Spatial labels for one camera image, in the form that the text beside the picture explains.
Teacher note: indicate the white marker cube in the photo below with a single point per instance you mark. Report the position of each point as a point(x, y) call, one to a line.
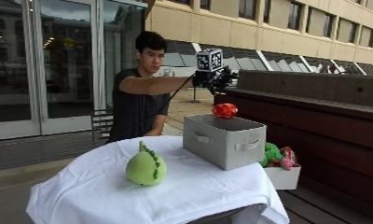
point(209, 60)

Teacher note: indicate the slatted chair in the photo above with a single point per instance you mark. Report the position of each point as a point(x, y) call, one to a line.
point(102, 126)

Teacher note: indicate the white storage box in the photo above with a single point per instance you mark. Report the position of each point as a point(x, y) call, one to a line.
point(283, 177)

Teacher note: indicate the green frog plush toy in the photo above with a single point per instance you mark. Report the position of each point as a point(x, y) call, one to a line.
point(271, 153)

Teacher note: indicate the pink and red plush toy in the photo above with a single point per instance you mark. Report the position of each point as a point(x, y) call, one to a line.
point(288, 158)

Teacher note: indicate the metal post stand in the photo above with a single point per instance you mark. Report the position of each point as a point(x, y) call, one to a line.
point(195, 93)

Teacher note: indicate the green dinosaur plush toy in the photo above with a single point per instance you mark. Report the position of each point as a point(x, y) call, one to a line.
point(146, 166)

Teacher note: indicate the red faceted ball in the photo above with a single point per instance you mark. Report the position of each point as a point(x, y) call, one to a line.
point(224, 110)

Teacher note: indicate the white tablecloth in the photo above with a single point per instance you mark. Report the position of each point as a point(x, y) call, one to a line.
point(154, 186)

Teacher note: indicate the dark wooden bench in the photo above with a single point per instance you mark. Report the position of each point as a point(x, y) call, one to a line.
point(318, 130)

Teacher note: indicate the the person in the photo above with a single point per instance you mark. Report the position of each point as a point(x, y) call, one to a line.
point(140, 93)

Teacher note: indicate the glass door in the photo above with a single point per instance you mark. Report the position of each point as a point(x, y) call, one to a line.
point(62, 62)

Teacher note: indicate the grey fabric storage box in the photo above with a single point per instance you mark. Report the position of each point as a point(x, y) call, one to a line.
point(224, 141)

